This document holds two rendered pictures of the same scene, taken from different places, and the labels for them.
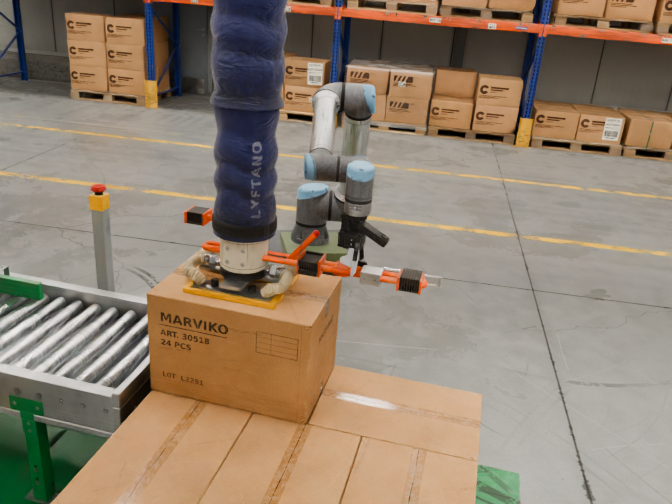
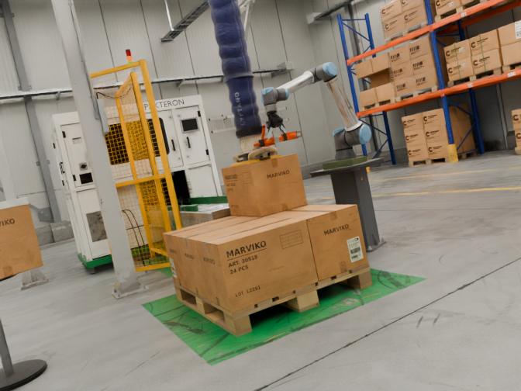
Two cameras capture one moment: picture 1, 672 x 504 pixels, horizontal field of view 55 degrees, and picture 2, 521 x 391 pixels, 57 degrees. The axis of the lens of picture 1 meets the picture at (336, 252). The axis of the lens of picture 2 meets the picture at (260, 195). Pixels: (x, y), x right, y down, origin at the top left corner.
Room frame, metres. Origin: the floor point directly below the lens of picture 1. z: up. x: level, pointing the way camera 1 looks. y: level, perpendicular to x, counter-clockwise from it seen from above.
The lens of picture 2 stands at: (-0.26, -2.66, 0.97)
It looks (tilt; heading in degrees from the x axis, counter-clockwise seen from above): 4 degrees down; 52
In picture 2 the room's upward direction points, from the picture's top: 12 degrees counter-clockwise
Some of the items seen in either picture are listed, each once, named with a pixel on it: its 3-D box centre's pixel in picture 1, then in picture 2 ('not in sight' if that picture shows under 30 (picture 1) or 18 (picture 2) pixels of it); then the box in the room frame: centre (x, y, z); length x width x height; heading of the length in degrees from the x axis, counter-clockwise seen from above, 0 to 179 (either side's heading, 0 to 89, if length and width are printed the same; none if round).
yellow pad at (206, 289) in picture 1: (233, 289); (244, 160); (2.01, 0.35, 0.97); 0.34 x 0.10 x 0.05; 77
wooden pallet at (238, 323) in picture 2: not in sight; (263, 283); (1.75, 0.08, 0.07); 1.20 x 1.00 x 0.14; 78
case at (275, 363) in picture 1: (247, 332); (262, 185); (2.10, 0.31, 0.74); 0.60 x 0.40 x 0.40; 77
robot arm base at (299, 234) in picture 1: (310, 229); (345, 153); (2.94, 0.13, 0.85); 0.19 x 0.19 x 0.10
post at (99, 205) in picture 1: (106, 291); not in sight; (2.79, 1.11, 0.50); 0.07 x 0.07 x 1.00; 78
